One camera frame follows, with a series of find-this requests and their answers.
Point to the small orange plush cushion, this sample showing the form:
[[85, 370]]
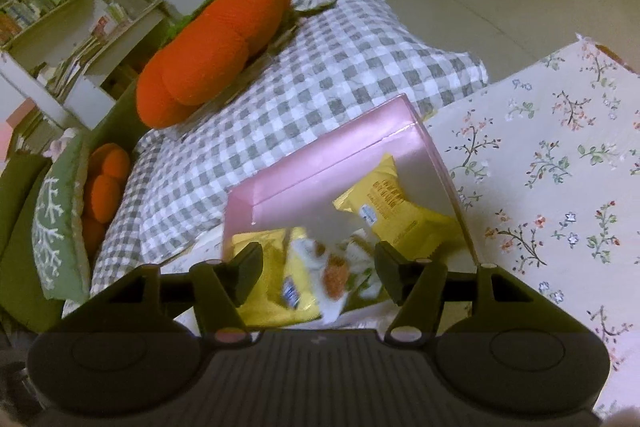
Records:
[[105, 187]]

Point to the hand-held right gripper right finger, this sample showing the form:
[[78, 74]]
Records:
[[385, 269]]

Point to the white nut snack packet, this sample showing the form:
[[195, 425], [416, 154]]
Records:
[[335, 277]]

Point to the large yellow snack packet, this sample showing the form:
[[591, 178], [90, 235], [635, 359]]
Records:
[[395, 202]]

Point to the pink storage box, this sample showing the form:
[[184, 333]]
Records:
[[15, 127]]

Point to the large orange plush cushion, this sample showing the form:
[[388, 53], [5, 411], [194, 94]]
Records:
[[210, 52]]

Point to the green sofa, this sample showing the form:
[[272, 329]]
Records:
[[20, 207]]

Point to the white bookshelf with books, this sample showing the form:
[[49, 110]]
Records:
[[75, 7]]

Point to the grey white checked quilt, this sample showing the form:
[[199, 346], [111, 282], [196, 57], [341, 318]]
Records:
[[350, 57]]

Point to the yellow packet with blue label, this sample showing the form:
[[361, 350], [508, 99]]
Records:
[[272, 272]]

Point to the pink cardboard box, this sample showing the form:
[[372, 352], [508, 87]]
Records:
[[320, 167]]

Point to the small pink plush toy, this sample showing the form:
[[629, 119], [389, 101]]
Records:
[[57, 144]]

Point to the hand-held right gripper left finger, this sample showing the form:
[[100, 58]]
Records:
[[252, 272]]

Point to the floral bed sheet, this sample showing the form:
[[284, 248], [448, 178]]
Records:
[[550, 167]]

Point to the green cushion with white branches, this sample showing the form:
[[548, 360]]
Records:
[[57, 232]]

